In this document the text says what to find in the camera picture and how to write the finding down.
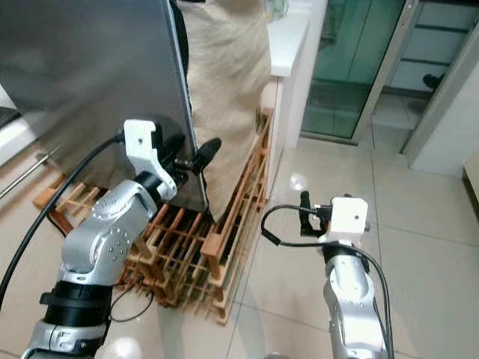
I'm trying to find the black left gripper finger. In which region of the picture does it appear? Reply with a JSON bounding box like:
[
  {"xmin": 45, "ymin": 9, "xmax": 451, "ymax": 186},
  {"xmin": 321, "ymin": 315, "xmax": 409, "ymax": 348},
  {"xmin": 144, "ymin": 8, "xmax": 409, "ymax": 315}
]
[{"xmin": 192, "ymin": 138, "xmax": 223, "ymax": 175}]

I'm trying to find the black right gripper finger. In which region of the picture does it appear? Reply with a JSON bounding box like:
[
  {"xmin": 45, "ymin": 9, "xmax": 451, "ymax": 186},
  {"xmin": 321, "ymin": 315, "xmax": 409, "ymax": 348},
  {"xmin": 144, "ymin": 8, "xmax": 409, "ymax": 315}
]
[{"xmin": 299, "ymin": 191, "xmax": 316, "ymax": 236}]

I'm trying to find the stainless steel fridge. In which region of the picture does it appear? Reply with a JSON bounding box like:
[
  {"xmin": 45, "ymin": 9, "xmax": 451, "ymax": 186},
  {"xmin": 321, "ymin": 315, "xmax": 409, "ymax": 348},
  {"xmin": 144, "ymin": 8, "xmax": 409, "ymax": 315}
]
[{"xmin": 0, "ymin": 0, "xmax": 209, "ymax": 214}]

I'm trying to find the beige fabric cover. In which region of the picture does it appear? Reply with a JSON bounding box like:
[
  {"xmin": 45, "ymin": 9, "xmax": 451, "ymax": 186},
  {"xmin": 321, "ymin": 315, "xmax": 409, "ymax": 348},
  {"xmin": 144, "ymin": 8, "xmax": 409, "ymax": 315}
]
[{"xmin": 180, "ymin": 0, "xmax": 272, "ymax": 218}]

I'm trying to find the wooden wine rack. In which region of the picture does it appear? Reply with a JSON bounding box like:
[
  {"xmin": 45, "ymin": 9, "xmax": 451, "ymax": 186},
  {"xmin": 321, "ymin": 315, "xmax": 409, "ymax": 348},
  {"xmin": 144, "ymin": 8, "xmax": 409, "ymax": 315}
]
[{"xmin": 34, "ymin": 90, "xmax": 279, "ymax": 326}]

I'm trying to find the white ledge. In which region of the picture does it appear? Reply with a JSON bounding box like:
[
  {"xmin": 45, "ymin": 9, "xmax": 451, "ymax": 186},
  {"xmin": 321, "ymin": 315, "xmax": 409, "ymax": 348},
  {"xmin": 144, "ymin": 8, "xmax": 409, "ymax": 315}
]
[{"xmin": 268, "ymin": 0, "xmax": 330, "ymax": 150}]

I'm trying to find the green glass sliding door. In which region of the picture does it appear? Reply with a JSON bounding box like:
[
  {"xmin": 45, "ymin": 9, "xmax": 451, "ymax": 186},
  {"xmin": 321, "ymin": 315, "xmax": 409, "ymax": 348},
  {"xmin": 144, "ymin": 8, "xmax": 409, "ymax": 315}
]
[
  {"xmin": 393, "ymin": 0, "xmax": 479, "ymax": 94},
  {"xmin": 299, "ymin": 0, "xmax": 412, "ymax": 143}
]

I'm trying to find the clear glass jar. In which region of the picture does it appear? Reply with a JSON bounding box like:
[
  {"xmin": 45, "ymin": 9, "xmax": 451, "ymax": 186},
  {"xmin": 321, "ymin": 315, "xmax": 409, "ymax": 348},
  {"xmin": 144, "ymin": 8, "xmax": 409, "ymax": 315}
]
[{"xmin": 269, "ymin": 0, "xmax": 290, "ymax": 19}]

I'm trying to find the black door latch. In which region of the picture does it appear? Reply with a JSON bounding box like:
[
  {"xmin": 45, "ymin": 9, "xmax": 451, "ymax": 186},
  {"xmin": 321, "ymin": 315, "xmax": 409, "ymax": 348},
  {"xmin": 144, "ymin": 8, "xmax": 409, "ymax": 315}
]
[{"xmin": 423, "ymin": 73, "xmax": 447, "ymax": 91}]

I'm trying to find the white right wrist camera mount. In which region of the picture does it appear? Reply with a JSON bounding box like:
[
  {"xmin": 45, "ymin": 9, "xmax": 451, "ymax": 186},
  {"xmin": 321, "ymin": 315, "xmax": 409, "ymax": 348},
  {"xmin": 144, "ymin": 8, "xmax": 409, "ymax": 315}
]
[{"xmin": 318, "ymin": 196, "xmax": 370, "ymax": 245}]

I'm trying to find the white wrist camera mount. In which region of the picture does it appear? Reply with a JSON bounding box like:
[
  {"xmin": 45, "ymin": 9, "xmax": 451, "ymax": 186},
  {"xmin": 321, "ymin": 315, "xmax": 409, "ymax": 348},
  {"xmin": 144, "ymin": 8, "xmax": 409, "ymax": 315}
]
[
  {"xmin": 123, "ymin": 120, "xmax": 173, "ymax": 185},
  {"xmin": 318, "ymin": 196, "xmax": 370, "ymax": 245}
]

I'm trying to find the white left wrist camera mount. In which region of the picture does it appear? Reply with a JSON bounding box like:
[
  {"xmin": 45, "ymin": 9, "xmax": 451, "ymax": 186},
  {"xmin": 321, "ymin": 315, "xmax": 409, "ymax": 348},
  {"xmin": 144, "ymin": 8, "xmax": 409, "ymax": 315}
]
[{"xmin": 123, "ymin": 120, "xmax": 173, "ymax": 185}]

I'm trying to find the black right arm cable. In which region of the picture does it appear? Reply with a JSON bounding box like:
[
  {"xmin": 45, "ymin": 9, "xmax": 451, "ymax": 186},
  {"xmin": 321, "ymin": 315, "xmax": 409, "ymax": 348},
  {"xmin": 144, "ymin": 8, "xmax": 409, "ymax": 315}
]
[{"xmin": 260, "ymin": 203, "xmax": 396, "ymax": 359}]

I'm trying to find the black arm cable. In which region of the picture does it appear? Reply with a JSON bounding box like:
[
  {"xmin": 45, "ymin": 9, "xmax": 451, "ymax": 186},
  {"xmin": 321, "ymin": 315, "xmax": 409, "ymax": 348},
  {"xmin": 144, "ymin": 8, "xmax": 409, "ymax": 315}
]
[
  {"xmin": 260, "ymin": 203, "xmax": 396, "ymax": 359},
  {"xmin": 0, "ymin": 133, "xmax": 126, "ymax": 307}
]

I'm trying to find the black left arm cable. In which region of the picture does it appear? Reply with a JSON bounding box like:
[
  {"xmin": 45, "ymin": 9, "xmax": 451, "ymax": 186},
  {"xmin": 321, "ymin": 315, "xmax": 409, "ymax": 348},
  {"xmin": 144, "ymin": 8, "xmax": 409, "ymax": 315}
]
[{"xmin": 0, "ymin": 133, "xmax": 126, "ymax": 307}]

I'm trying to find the steel drawer handle bar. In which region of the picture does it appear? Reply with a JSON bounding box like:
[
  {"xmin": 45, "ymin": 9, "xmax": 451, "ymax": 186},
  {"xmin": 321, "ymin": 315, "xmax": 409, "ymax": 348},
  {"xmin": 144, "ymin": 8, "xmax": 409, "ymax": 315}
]
[{"xmin": 0, "ymin": 146, "xmax": 61, "ymax": 199}]

